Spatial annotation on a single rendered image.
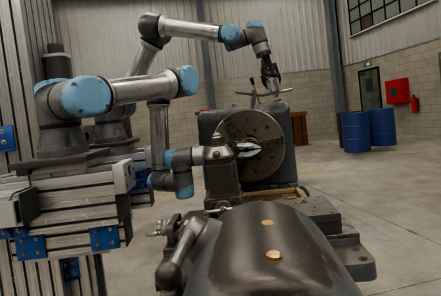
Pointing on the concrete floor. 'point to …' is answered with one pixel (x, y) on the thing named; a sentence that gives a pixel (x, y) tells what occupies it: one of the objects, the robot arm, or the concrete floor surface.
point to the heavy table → (299, 128)
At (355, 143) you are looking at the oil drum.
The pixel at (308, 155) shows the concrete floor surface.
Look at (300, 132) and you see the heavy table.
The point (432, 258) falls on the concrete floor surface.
